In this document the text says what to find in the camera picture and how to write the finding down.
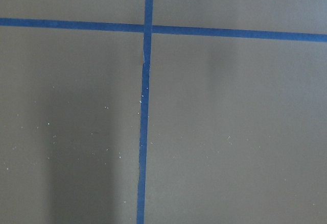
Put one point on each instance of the vertical blue tape strip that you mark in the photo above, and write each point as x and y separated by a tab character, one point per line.
142	158

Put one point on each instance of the brown paper table cover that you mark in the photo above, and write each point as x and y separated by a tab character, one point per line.
236	127

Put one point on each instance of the horizontal blue tape strip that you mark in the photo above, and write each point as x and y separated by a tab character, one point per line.
139	28

